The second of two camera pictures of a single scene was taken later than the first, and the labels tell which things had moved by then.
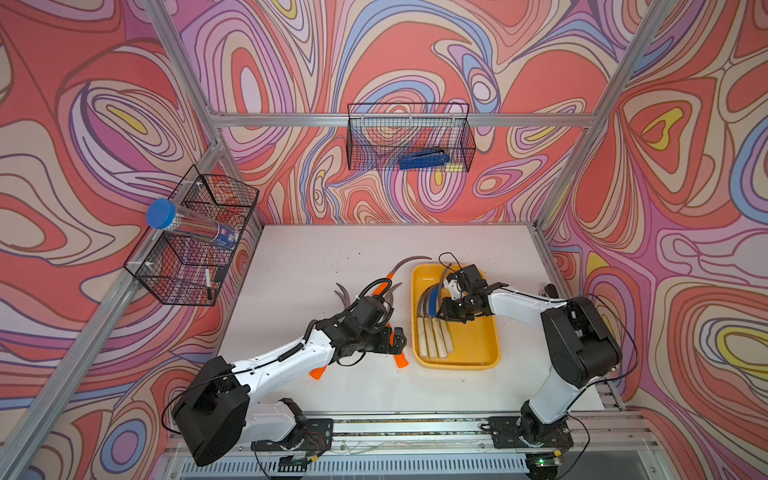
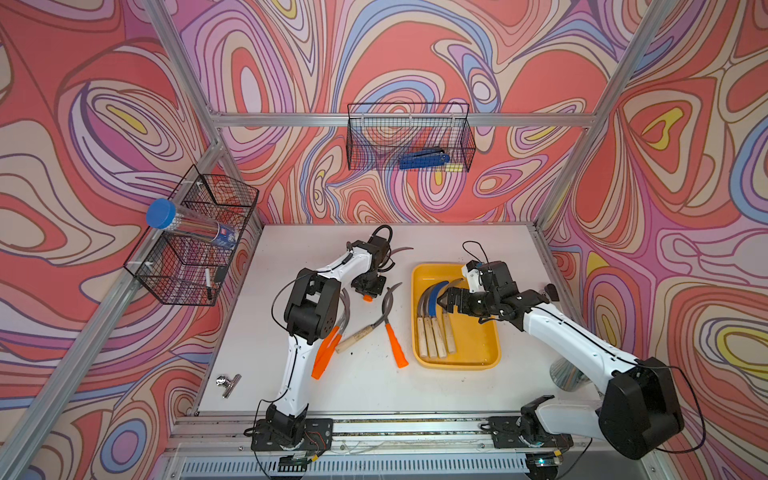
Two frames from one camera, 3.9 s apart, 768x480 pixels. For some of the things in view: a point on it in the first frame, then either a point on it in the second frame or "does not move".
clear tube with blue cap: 163,213 does not move
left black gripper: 385,346 to 375,292
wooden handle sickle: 420,323 does not move
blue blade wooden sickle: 436,327 does not move
